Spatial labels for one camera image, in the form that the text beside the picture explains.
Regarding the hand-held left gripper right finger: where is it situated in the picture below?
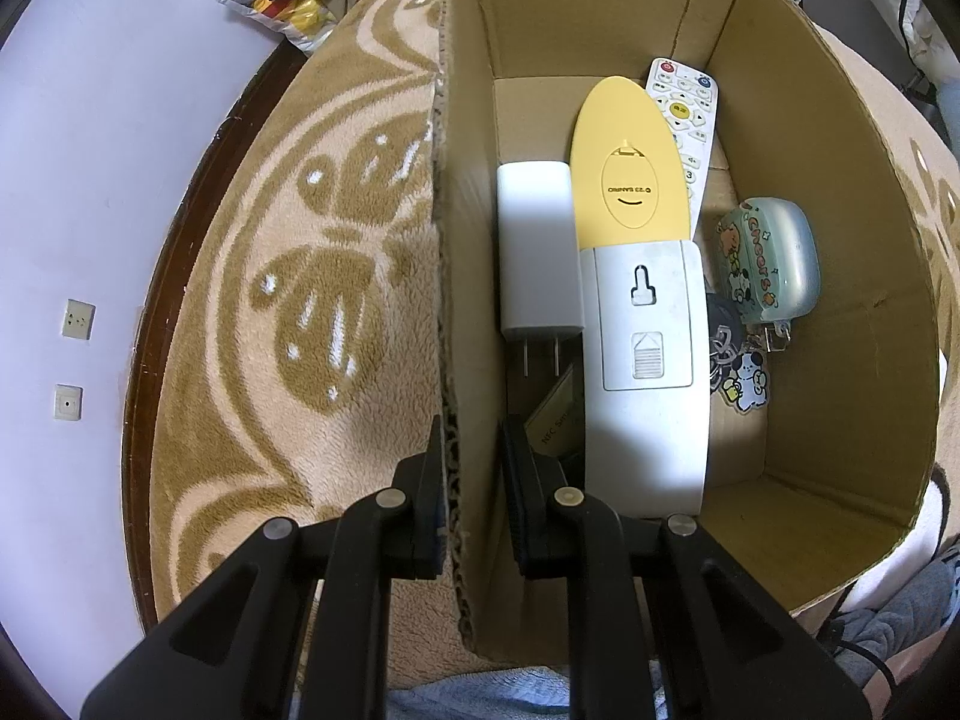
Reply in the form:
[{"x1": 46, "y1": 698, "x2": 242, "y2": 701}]
[{"x1": 501, "y1": 414, "x2": 871, "y2": 720}]

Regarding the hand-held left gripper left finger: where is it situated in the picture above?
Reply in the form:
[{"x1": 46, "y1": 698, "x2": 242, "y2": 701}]
[{"x1": 79, "y1": 414, "x2": 451, "y2": 720}]

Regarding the small beige box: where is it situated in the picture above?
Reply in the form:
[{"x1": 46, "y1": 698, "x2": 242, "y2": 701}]
[{"x1": 525, "y1": 361, "x2": 586, "y2": 458}]

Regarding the white rectangular device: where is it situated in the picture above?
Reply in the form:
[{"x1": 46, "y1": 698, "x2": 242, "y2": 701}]
[{"x1": 579, "y1": 238, "x2": 710, "y2": 518}]

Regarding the key bunch with cartoon charm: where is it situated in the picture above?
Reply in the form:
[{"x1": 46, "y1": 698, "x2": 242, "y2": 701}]
[{"x1": 705, "y1": 292, "x2": 792, "y2": 412}]

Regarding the white plug charger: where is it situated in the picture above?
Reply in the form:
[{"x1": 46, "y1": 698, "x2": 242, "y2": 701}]
[{"x1": 495, "y1": 161, "x2": 586, "y2": 380}]

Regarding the pale green earbuds case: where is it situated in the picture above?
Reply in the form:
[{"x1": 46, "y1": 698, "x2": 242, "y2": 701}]
[{"x1": 714, "y1": 197, "x2": 820, "y2": 325}]

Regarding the cardboard box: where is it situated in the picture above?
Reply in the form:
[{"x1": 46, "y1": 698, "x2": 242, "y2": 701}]
[{"x1": 427, "y1": 0, "x2": 938, "y2": 672}]

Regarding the white remote control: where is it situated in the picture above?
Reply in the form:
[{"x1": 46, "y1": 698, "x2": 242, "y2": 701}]
[{"x1": 645, "y1": 58, "x2": 721, "y2": 241}]

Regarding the white and brown plush slipper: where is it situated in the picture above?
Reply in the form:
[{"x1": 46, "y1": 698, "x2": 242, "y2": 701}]
[{"x1": 919, "y1": 476, "x2": 960, "y2": 541}]

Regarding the plastic bag of toys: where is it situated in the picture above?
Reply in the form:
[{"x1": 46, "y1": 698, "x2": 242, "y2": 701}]
[{"x1": 202, "y1": 0, "x2": 338, "y2": 53}]

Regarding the white duvet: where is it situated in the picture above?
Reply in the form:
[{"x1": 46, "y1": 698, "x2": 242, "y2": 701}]
[{"x1": 855, "y1": 0, "x2": 960, "y2": 98}]

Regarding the dark wooden bed frame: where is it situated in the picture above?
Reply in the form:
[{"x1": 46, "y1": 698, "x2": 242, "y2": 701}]
[{"x1": 120, "y1": 45, "x2": 308, "y2": 631}]

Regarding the wall socket with slots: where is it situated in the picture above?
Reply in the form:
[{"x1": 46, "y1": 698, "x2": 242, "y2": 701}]
[{"x1": 61, "y1": 298, "x2": 97, "y2": 340}]

